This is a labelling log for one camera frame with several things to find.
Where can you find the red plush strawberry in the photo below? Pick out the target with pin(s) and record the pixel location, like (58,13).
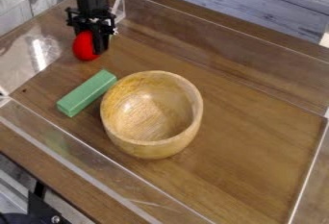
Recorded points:
(84,47)

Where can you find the green rectangular block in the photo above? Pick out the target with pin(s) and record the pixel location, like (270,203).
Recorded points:
(86,93)

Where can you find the clear acrylic corner bracket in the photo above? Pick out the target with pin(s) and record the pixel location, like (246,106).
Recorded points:
(119,10)

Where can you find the wooden bowl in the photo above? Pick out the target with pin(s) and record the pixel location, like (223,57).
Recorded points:
(152,113)

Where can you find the black table clamp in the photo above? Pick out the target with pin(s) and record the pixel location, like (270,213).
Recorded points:
(41,210)

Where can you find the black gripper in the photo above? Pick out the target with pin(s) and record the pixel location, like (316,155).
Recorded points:
(92,16)

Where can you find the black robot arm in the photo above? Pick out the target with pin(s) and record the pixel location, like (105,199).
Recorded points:
(93,17)

